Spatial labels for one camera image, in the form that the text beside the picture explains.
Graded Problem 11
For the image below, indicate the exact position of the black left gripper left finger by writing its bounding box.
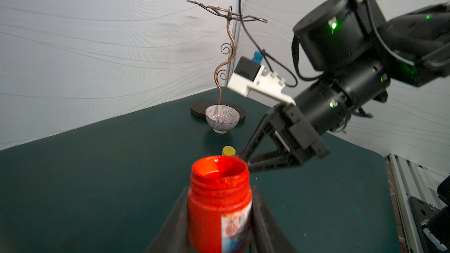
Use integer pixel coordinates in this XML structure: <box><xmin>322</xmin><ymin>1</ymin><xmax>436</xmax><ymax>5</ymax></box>
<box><xmin>144</xmin><ymin>187</ymin><xmax>190</xmax><ymax>253</ymax></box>

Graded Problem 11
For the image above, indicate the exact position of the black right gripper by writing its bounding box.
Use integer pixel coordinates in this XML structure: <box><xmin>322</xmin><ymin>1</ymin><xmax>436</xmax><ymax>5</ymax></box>
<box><xmin>239</xmin><ymin>104</ymin><xmax>330</xmax><ymax>173</ymax></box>

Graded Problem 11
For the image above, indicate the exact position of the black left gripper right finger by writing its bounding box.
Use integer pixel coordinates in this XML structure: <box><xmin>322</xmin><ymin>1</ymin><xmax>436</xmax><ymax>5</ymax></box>
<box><xmin>248</xmin><ymin>186</ymin><xmax>295</xmax><ymax>253</ymax></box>

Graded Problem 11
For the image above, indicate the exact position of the yellow paint jar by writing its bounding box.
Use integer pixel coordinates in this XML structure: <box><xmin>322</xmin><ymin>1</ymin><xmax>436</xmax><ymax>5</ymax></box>
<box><xmin>221</xmin><ymin>146</ymin><xmax>236</xmax><ymax>157</ymax></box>

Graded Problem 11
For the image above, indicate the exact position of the red paint jar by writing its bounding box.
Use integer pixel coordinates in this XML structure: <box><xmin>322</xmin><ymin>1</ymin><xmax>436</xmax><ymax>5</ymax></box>
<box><xmin>188</xmin><ymin>156</ymin><xmax>253</xmax><ymax>253</ymax></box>

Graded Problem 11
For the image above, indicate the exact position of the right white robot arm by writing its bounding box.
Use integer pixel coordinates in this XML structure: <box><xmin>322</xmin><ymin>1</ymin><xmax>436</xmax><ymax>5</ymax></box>
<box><xmin>240</xmin><ymin>0</ymin><xmax>450</xmax><ymax>172</ymax></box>

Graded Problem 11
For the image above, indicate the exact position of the purple patterned bowl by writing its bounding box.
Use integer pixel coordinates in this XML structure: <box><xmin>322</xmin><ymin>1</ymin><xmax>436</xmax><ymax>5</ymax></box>
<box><xmin>205</xmin><ymin>104</ymin><xmax>240</xmax><ymax>134</ymax></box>

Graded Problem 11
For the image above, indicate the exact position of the bronze scroll jewelry stand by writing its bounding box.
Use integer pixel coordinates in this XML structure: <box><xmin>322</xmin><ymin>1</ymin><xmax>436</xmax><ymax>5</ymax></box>
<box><xmin>186</xmin><ymin>0</ymin><xmax>268</xmax><ymax>120</ymax></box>

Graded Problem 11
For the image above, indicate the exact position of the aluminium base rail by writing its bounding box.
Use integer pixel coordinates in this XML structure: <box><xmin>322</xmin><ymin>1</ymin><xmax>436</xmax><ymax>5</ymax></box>
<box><xmin>386</xmin><ymin>153</ymin><xmax>450</xmax><ymax>253</ymax></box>

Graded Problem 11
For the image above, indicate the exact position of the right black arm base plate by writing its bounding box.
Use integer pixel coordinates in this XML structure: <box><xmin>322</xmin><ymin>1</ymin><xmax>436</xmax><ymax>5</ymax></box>
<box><xmin>409</xmin><ymin>197</ymin><xmax>450</xmax><ymax>253</ymax></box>

